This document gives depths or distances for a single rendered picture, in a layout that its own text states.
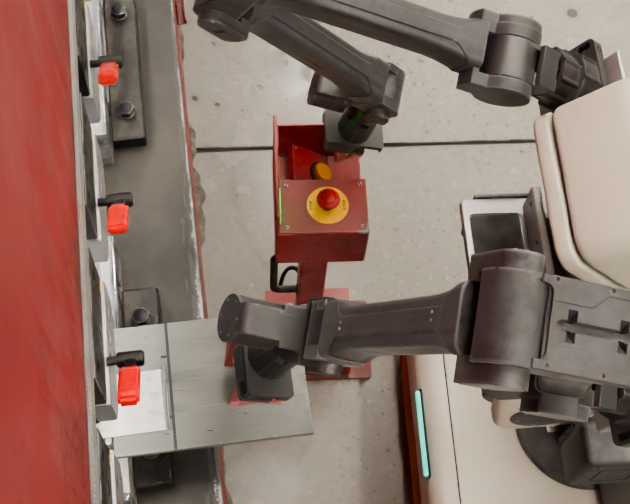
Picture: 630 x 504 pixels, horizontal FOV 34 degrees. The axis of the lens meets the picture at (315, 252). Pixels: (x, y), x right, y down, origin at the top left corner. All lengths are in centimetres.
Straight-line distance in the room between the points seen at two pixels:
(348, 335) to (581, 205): 31
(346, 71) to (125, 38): 47
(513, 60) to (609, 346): 61
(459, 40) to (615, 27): 181
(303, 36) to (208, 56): 150
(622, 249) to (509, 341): 40
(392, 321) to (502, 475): 123
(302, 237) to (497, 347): 99
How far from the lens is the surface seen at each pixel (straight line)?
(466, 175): 276
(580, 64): 144
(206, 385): 142
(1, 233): 69
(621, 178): 120
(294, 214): 177
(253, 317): 117
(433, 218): 268
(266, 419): 141
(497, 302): 82
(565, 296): 83
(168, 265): 163
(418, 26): 133
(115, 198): 125
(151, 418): 141
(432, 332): 90
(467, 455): 218
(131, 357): 116
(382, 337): 99
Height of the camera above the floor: 235
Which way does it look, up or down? 64 degrees down
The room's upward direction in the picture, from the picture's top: 6 degrees clockwise
